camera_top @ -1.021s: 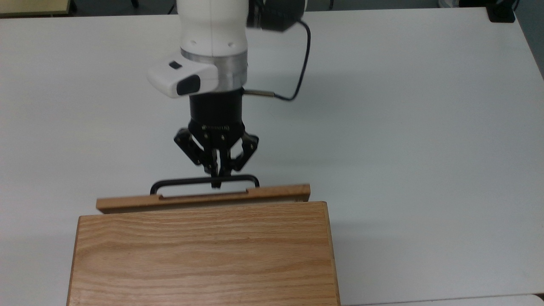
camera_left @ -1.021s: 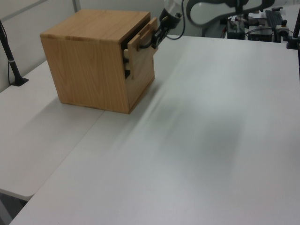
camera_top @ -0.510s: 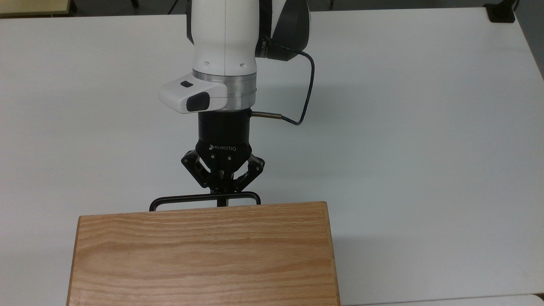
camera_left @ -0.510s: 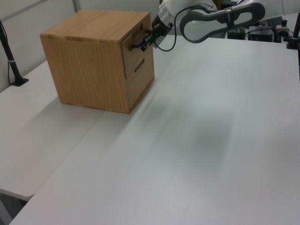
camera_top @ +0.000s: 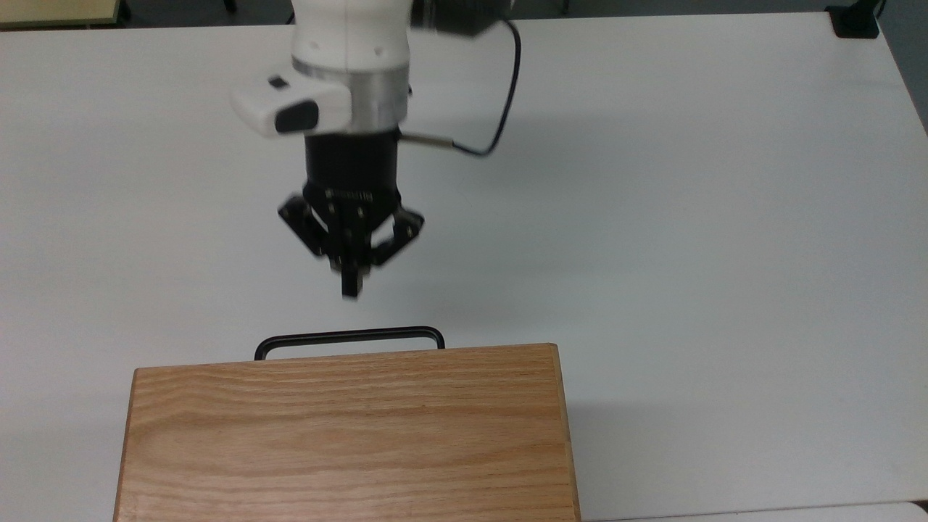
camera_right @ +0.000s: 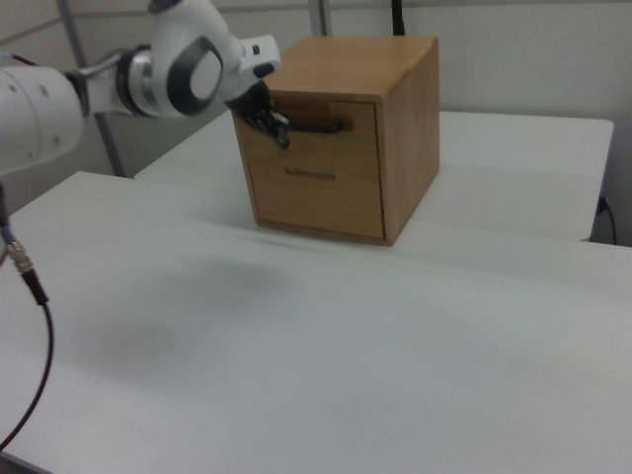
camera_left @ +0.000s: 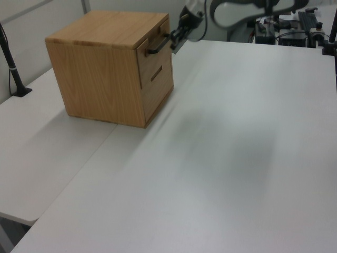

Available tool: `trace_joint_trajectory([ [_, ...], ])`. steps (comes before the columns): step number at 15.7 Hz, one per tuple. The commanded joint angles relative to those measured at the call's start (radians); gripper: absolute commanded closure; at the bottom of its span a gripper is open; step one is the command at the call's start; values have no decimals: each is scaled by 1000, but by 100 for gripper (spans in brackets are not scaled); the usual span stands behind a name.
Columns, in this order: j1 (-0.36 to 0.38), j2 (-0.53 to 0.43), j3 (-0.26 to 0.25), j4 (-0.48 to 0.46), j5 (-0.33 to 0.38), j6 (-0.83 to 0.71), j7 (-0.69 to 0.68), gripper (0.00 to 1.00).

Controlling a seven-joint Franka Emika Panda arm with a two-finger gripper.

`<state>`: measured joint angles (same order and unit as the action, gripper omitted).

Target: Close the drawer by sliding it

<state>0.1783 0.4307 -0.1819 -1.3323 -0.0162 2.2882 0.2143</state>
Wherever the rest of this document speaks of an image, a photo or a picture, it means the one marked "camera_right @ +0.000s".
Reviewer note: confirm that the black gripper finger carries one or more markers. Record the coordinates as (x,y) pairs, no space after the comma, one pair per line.
(274,120)
(280,138)

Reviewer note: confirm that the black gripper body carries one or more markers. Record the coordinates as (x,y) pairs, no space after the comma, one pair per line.
(252,101)

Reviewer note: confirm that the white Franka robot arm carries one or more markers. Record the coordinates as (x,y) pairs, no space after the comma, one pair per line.
(187,69)

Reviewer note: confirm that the wooden drawer cabinet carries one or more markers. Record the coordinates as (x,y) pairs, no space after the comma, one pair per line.
(410,138)

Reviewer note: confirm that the black vertical pole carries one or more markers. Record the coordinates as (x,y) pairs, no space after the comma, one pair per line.
(398,17)

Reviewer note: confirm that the grey metal wall post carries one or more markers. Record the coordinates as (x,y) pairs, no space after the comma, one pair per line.
(111,143)
(318,17)

